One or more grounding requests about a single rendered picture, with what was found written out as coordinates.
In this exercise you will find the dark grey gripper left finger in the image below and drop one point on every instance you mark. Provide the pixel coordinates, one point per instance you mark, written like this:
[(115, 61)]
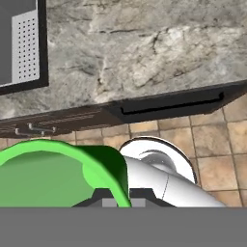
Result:
[(96, 198)]

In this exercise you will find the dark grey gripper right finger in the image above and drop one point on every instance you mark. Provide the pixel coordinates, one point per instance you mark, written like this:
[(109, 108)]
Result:
[(151, 198)]

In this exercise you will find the green cup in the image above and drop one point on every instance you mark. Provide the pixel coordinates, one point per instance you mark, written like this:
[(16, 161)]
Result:
[(48, 180)]

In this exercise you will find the dark sink with perforated panel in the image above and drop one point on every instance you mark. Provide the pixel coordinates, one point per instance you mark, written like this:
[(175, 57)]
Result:
[(22, 41)]

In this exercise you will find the white rounded cylinder object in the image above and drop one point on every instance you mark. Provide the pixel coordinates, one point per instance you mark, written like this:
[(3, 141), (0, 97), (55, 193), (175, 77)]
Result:
[(180, 189)]

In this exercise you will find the brown wooden cupboard front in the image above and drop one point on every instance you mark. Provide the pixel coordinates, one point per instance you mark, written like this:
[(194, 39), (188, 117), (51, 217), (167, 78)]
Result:
[(74, 119)]

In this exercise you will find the black dishwasher door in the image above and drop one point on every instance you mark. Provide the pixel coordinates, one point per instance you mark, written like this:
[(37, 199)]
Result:
[(180, 103)]

